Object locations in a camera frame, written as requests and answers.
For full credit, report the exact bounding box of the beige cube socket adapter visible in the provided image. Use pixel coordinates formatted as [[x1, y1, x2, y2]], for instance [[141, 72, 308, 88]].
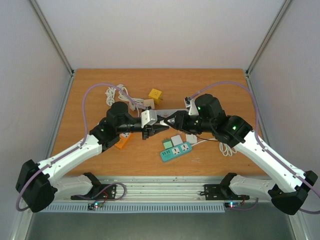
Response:
[[143, 98, 155, 110]]

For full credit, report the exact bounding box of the white usb charger with cable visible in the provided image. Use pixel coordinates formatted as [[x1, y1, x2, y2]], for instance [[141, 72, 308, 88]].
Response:
[[159, 118, 172, 127]]

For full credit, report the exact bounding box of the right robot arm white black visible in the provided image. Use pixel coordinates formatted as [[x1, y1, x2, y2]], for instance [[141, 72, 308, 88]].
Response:
[[161, 94, 318, 215]]

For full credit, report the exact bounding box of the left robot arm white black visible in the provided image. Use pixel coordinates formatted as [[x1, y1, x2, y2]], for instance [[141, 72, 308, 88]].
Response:
[[15, 101, 169, 213]]

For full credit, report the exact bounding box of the white grey plug adapter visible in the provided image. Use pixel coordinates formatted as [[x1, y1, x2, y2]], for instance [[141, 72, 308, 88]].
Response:
[[170, 134, 183, 146]]

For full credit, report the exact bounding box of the white rounded plug adapter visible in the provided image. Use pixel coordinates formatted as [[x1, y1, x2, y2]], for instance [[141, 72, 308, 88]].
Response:
[[185, 134, 198, 145]]

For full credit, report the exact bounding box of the green plug adapter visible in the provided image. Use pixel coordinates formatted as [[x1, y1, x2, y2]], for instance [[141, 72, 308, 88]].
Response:
[[162, 139, 173, 149]]

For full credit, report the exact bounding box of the long white power strip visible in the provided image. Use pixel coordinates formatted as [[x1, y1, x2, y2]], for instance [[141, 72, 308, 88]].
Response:
[[150, 108, 189, 121]]

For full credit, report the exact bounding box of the orange power strip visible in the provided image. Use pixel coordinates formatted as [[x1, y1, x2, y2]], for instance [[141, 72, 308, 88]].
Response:
[[114, 132, 132, 150]]

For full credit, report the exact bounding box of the teal power strip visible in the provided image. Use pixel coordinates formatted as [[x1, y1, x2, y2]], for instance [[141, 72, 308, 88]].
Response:
[[160, 142, 192, 163]]

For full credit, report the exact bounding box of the yellow cube socket adapter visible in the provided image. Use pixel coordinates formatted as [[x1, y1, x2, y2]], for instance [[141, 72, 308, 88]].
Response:
[[148, 88, 163, 105]]

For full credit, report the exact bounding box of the right small circuit board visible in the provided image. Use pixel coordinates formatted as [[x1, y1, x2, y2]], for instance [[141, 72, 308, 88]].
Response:
[[224, 201, 242, 209]]

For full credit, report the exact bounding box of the small circuit board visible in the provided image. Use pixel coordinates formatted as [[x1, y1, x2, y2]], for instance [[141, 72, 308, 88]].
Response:
[[87, 202, 104, 211], [224, 201, 242, 209]]

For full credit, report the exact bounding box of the left small circuit board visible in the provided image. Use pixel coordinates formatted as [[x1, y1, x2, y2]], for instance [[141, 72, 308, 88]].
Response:
[[87, 202, 104, 211]]

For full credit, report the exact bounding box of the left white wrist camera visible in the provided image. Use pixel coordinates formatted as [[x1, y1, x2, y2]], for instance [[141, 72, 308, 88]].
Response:
[[140, 109, 158, 129]]

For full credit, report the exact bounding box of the teal strip white cable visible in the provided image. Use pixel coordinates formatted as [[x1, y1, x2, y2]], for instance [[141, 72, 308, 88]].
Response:
[[190, 138, 212, 146]]

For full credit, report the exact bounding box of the orange strip white cable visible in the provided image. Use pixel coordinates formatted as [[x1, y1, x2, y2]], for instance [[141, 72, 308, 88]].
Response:
[[117, 86, 147, 111]]

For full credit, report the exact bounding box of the white power strip cable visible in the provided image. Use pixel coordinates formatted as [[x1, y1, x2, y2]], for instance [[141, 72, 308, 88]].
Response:
[[219, 142, 238, 158]]

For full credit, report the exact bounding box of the purple strip white cable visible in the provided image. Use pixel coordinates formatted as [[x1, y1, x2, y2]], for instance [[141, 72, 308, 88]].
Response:
[[104, 84, 125, 106]]

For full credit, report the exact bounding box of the right aluminium corner post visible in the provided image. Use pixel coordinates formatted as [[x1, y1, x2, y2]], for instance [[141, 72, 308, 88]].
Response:
[[245, 0, 293, 77]]

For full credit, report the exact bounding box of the aluminium corner post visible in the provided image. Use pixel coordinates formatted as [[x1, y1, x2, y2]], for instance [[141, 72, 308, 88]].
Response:
[[29, 0, 75, 77], [245, 0, 293, 77]]

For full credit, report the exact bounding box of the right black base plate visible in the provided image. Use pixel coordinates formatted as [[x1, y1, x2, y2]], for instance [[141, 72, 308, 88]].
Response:
[[201, 184, 250, 201]]

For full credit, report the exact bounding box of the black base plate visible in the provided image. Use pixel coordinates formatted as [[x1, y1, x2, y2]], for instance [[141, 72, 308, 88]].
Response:
[[201, 184, 250, 201], [70, 184, 117, 201]]

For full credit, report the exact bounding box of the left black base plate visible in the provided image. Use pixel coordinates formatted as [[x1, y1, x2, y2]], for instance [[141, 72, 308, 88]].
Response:
[[70, 184, 117, 201]]

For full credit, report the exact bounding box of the aluminium rail frame front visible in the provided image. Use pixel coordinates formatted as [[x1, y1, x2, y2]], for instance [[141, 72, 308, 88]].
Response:
[[40, 172, 284, 201]]

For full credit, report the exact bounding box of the grey slotted cable duct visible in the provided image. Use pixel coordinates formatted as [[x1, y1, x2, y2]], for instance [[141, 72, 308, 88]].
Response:
[[42, 202, 225, 214]]

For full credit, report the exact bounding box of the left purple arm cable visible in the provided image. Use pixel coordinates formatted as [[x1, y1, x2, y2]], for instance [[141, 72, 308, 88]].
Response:
[[16, 83, 151, 212]]

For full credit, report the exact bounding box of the left aluminium corner post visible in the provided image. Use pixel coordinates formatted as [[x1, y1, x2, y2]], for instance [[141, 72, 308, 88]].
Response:
[[29, 0, 75, 77]]

